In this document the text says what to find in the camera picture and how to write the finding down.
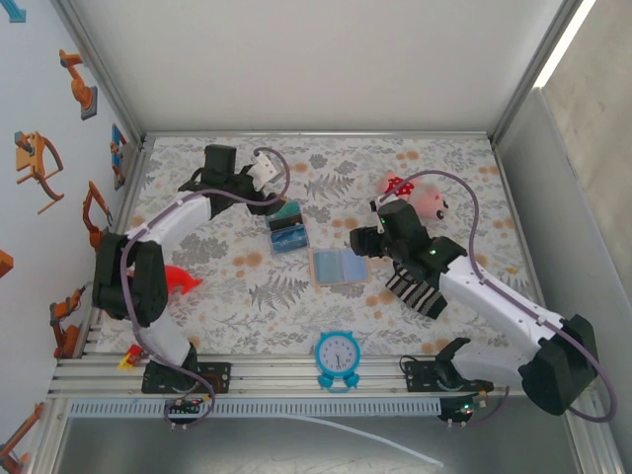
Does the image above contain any beige card holder wallet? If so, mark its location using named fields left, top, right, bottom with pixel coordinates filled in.
left=308, top=246, right=372, bottom=287

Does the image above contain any blue card box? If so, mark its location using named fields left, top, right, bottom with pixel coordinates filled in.
left=264, top=199, right=312, bottom=257

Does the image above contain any teal credit card stack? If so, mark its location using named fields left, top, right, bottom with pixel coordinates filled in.
left=269, top=201, right=301, bottom=221

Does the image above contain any black credit card stack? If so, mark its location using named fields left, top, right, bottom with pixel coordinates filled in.
left=270, top=212, right=303, bottom=231

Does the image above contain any pink plush toy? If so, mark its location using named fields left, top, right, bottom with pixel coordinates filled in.
left=378, top=170, right=451, bottom=221

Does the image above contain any black white striped sock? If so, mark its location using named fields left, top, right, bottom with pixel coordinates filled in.
left=384, top=261, right=448, bottom=321

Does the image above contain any floral tablecloth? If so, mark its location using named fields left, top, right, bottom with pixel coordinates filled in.
left=96, top=135, right=552, bottom=356

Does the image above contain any blue alarm clock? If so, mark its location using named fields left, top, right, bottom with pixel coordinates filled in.
left=314, top=331, right=362, bottom=394

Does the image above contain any white plastic strip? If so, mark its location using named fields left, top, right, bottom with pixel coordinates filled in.
left=290, top=414, right=444, bottom=468

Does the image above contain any small yellow toy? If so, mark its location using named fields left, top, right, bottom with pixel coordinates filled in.
left=117, top=345, right=144, bottom=371

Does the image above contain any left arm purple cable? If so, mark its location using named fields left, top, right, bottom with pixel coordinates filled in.
left=120, top=146, right=291, bottom=432

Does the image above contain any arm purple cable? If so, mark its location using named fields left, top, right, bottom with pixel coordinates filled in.
left=374, top=170, right=618, bottom=429
left=120, top=146, right=291, bottom=432

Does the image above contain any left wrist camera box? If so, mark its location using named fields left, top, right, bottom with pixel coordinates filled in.
left=246, top=152, right=277, bottom=192

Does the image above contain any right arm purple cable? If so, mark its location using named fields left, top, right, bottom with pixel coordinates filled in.
left=374, top=170, right=618, bottom=429

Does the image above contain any aluminium frame rail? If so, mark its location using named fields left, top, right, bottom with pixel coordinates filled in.
left=73, top=140, right=154, bottom=359
left=141, top=129, right=498, bottom=144

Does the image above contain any blue orange machine wall sticker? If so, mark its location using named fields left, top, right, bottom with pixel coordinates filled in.
left=109, top=123, right=128, bottom=192

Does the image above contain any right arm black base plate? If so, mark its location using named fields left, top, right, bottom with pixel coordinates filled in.
left=404, top=359, right=494, bottom=394

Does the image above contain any wide aluminium base rail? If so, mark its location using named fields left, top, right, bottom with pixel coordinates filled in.
left=46, top=354, right=601, bottom=400

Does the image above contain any aluminium frame post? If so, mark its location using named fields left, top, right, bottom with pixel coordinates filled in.
left=491, top=0, right=587, bottom=147
left=51, top=0, right=149, bottom=144

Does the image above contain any white slotted cable duct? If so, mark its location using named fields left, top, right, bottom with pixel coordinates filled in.
left=66, top=398, right=442, bottom=417

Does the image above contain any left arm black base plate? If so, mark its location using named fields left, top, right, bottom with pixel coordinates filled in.
left=141, top=361, right=232, bottom=395

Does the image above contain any orange gripper wall sticker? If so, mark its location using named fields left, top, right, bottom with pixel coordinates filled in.
left=13, top=130, right=65, bottom=215

